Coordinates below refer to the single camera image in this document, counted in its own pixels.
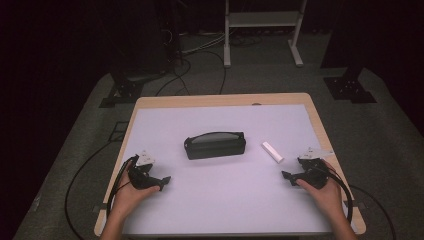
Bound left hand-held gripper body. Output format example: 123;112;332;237
127;149;165;191

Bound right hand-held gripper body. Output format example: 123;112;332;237
293;146;335;190

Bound white stick eraser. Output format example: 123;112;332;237
260;141;285;165

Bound black pencil case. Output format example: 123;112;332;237
183;131;247;161

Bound person's left hand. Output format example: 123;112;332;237
110;169;161;218

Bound person's right hand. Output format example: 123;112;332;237
295;160;345;219

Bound white table mat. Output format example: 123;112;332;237
121;104;335;236

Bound black stand base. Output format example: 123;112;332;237
322;66;378;105
98;71;148;109

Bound wooden table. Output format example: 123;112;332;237
93;92;367;238

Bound white metal stand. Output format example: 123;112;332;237
223;0;308;69

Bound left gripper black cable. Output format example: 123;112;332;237
105;154;139;218

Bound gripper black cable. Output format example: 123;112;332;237
105;154;139;218
316;163;354;224

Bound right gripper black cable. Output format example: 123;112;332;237
316;163;354;224

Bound black square floor frame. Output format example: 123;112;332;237
107;120;130;143

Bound black floor cable bundle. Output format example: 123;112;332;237
154;49;228;98

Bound white floor cables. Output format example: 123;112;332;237
179;31;228;56

